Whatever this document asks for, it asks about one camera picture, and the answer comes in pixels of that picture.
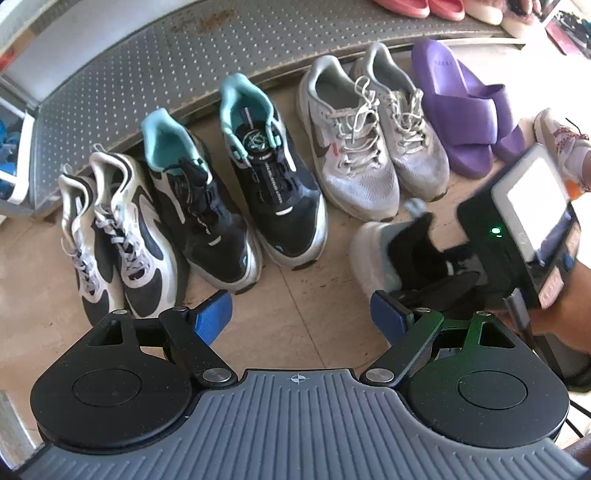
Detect blue plastic bag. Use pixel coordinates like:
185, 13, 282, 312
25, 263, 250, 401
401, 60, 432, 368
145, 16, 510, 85
0, 121, 23, 199

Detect white fluffy slipper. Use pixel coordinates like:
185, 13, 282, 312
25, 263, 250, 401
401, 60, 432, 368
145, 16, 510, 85
501, 0, 543, 38

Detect white plastic storage rack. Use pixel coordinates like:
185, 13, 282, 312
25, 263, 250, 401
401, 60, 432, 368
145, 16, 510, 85
0, 104, 35, 206

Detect black teal sneaker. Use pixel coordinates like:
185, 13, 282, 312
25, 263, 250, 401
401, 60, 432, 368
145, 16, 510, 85
141, 108, 263, 296
217, 73, 328, 271

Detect perforated metal shoe rack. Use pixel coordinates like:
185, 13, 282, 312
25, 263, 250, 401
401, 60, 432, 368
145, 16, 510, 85
0, 0, 529, 217

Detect white pink sneaker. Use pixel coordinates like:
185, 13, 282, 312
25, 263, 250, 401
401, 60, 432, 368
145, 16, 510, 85
533, 108, 591, 192

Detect purple slide sandal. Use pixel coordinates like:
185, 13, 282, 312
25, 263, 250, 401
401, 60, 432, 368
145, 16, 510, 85
411, 39, 527, 178

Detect colourful printed paper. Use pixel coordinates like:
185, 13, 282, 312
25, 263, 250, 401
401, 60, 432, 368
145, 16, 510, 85
545, 9, 591, 56

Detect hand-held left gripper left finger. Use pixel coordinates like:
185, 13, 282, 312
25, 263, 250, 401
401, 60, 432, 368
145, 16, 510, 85
78, 290, 238, 387

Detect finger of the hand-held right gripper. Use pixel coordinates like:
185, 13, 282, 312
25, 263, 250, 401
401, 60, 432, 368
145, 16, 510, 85
441, 242, 481, 278
399, 271, 485, 315

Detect light grey sneaker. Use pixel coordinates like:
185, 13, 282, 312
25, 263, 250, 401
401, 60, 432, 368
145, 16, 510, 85
298, 54, 402, 221
348, 41, 451, 203

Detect pink slipper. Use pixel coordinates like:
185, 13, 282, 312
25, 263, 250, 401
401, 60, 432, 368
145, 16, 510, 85
373, 0, 431, 19
427, 0, 466, 21

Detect white black slip-on sneaker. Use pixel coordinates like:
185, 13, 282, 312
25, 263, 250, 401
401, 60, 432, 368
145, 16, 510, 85
348, 198, 467, 305

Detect person's right forearm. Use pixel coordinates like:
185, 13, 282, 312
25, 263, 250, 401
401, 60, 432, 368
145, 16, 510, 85
526, 261, 591, 356

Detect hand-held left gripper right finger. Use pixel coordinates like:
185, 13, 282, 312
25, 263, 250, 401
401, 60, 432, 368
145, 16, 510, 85
360, 290, 514, 387

